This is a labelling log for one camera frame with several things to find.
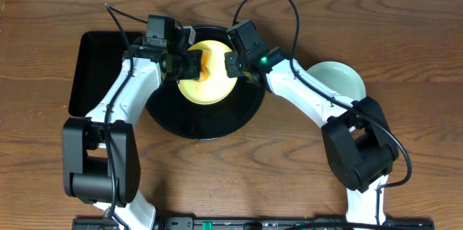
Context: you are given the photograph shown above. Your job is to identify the yellow plate with stain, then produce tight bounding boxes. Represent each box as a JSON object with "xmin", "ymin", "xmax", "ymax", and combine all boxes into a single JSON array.
[{"xmin": 178, "ymin": 40, "xmax": 237, "ymax": 105}]

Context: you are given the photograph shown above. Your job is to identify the yellow green scrub sponge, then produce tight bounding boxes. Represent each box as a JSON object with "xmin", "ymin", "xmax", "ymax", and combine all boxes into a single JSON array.
[{"xmin": 198, "ymin": 49, "xmax": 210, "ymax": 82}]

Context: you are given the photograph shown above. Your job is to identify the mint green plate with stain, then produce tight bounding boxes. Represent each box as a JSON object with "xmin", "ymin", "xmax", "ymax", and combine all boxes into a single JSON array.
[{"xmin": 307, "ymin": 61, "xmax": 366, "ymax": 101}]

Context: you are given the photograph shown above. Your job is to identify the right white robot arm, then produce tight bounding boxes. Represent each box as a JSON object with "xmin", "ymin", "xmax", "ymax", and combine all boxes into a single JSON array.
[{"xmin": 225, "ymin": 20, "xmax": 399, "ymax": 225}]

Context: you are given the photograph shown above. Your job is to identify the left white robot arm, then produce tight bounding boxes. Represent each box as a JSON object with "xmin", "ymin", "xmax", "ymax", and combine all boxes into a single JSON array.
[{"xmin": 62, "ymin": 15, "xmax": 206, "ymax": 229}]

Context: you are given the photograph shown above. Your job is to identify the black rectangular tray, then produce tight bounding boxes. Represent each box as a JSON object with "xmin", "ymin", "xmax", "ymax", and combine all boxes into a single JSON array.
[{"xmin": 68, "ymin": 31, "xmax": 127, "ymax": 116}]

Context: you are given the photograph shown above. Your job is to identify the black round tray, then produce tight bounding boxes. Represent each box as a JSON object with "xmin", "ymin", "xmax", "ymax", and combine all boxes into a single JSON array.
[{"xmin": 144, "ymin": 25, "xmax": 267, "ymax": 141}]

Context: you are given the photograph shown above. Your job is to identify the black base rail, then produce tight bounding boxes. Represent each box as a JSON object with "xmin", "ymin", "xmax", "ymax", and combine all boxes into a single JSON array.
[{"xmin": 72, "ymin": 216, "xmax": 435, "ymax": 230}]

